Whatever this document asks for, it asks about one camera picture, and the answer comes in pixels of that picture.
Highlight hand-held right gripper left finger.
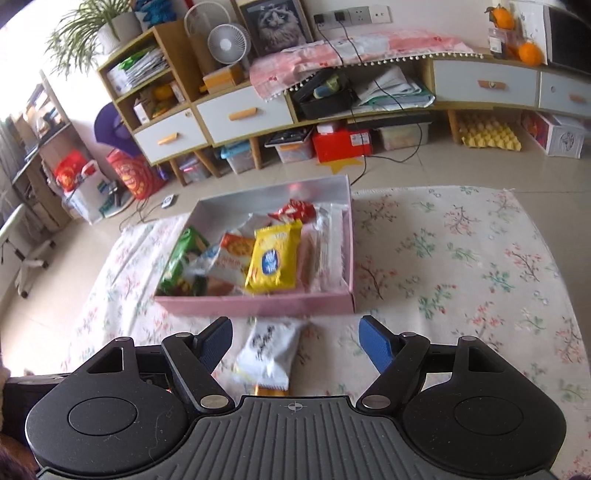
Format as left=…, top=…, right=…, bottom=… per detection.
left=83, top=316, right=235, bottom=414

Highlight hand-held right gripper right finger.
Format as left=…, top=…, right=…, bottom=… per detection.
left=357, top=315, right=509, bottom=412

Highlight white packet with black print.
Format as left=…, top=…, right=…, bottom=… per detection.
left=233, top=318, right=308, bottom=391

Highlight small orange snack packet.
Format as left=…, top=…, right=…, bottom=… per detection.
left=252, top=383, right=291, bottom=398

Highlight white and blue snack packet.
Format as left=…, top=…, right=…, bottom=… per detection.
left=187, top=240, right=227, bottom=278

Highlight pink cardboard box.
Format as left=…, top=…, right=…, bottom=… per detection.
left=154, top=174, right=356, bottom=317

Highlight orange and white biscuit packet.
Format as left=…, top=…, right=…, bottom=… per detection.
left=205, top=233, right=257, bottom=287

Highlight yellow biscuit packet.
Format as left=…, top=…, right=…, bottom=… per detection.
left=245, top=219, right=303, bottom=296

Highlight red snack packet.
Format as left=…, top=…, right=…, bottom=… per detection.
left=268, top=198, right=317, bottom=222

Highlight small brown snack pack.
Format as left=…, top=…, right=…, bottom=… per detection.
left=203, top=274, right=241, bottom=296

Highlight person's dark red garment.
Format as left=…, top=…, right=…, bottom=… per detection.
left=0, top=434, right=38, bottom=480

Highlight green snack bag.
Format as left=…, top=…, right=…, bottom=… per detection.
left=157, top=226, right=211, bottom=296

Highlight long white snack packet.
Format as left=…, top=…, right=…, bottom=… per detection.
left=315, top=208, right=345, bottom=291

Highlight floral mat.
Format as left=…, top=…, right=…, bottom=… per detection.
left=60, top=185, right=591, bottom=480

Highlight grey office chair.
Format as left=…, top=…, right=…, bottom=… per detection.
left=0, top=203, right=56, bottom=298

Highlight clear plastic storage box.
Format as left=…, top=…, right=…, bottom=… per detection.
left=178, top=154, right=211, bottom=183
left=265, top=129, right=315, bottom=164
left=376, top=124, right=432, bottom=152

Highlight yellow paper piece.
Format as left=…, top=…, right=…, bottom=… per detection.
left=323, top=157, right=365, bottom=175

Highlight red gift bag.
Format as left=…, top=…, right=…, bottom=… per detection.
left=107, top=150, right=167, bottom=200

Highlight blue lid storage box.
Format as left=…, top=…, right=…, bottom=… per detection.
left=221, top=141, right=254, bottom=175

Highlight white carton with green print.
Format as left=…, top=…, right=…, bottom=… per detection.
left=62, top=161, right=121, bottom=224

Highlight red cardboard box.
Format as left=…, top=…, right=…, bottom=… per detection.
left=313, top=129, right=372, bottom=163

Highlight white cabinet drawer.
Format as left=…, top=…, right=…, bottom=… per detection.
left=133, top=110, right=208, bottom=164
left=538, top=71, right=591, bottom=112
left=431, top=59, right=541, bottom=112
left=196, top=85, right=295, bottom=144

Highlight red and white plastic bag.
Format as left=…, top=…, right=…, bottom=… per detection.
left=54, top=151, right=90, bottom=192

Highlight purple hat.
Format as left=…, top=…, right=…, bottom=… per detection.
left=95, top=102, right=141, bottom=158

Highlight yellow egg tray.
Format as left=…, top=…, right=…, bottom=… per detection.
left=457, top=115, right=522, bottom=152

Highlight long low wooden cabinet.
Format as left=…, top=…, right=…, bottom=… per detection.
left=191, top=51, right=591, bottom=178

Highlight black open case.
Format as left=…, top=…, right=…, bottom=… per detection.
left=292, top=69, right=358, bottom=120

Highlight yellow packages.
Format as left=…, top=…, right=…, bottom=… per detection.
left=150, top=83, right=185, bottom=118

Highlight stack of papers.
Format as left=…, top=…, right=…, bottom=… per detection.
left=355, top=65, right=437, bottom=112

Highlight wooden shelf rack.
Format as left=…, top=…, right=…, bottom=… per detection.
left=11, top=69, right=75, bottom=232

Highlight small wooden box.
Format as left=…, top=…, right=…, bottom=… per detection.
left=202, top=65, right=245, bottom=90

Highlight white and red carton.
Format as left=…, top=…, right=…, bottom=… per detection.
left=522, top=111, right=587, bottom=158

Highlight tall wooden shelf cabinet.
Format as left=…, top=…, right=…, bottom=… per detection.
left=97, top=21, right=218, bottom=185

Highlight pile of documents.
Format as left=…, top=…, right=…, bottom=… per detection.
left=107, top=45, right=169, bottom=95

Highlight pink patterned cloth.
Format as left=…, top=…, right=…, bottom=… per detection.
left=249, top=28, right=483, bottom=101

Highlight small white desk fan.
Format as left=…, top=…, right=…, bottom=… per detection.
left=207, top=23, right=252, bottom=72

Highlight framed cat picture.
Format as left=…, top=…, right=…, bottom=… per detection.
left=238, top=0, right=311, bottom=58

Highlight glass jar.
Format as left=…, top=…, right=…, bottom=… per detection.
left=489, top=28, right=518, bottom=58

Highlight green potted plant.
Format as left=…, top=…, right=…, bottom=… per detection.
left=46, top=0, right=144, bottom=77

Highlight blue fluffy item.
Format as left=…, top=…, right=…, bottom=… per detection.
left=136, top=0, right=178, bottom=26

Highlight white card board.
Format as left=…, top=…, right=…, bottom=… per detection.
left=510, top=0, right=550, bottom=65

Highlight black television screen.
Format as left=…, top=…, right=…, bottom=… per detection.
left=547, top=6, right=591, bottom=77

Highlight black power cable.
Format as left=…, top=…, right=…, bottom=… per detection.
left=318, top=23, right=423, bottom=195

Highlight white wire frame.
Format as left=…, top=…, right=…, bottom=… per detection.
left=185, top=1, right=232, bottom=77

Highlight wall power sockets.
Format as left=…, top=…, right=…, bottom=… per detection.
left=314, top=6, right=393, bottom=26

